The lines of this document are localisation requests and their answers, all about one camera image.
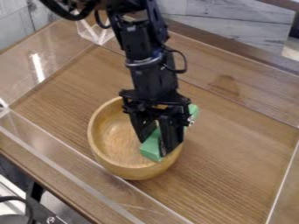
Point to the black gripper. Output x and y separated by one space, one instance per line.
172 107

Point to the green rectangular block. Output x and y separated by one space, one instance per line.
151 150

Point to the brown wooden bowl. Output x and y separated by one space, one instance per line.
115 145

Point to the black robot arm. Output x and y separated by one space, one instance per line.
142 34

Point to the black metal table leg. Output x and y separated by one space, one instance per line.
35 191

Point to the clear acrylic corner bracket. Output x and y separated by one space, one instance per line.
93 33

